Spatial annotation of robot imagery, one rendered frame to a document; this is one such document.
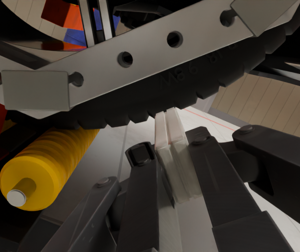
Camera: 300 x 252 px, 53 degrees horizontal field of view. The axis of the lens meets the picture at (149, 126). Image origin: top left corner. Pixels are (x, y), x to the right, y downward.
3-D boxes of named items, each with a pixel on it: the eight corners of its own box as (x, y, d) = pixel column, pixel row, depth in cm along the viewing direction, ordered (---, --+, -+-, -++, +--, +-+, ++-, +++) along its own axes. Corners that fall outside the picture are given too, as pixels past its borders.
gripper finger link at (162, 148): (192, 200, 14) (176, 206, 14) (180, 150, 21) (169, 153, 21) (169, 143, 13) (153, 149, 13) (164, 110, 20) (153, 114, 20)
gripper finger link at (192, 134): (194, 167, 12) (270, 140, 11) (183, 131, 17) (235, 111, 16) (207, 199, 12) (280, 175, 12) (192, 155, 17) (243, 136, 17)
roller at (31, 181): (97, 138, 56) (109, 110, 54) (37, 236, 27) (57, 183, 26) (68, 125, 55) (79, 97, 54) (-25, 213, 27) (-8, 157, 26)
